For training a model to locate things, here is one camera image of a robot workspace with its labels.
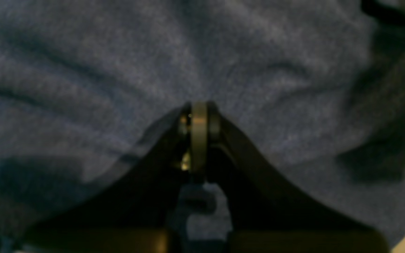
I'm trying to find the blue grey t-shirt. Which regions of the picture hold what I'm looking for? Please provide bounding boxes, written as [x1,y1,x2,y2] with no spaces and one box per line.
[0,0,405,247]

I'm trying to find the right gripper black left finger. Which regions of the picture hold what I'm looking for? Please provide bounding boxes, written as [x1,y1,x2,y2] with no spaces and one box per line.
[24,102,208,253]

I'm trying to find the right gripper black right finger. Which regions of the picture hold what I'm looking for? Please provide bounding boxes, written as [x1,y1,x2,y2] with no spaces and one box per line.
[206,102,390,253]

